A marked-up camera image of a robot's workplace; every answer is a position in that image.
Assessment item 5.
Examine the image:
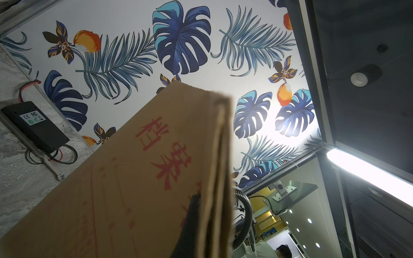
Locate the black power adapter brick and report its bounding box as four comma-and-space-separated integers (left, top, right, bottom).
0, 80, 79, 181

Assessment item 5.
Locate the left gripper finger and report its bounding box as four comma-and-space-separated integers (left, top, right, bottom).
171, 194, 201, 258

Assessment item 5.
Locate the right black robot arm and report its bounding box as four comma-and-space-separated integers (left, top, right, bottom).
232, 188, 256, 252

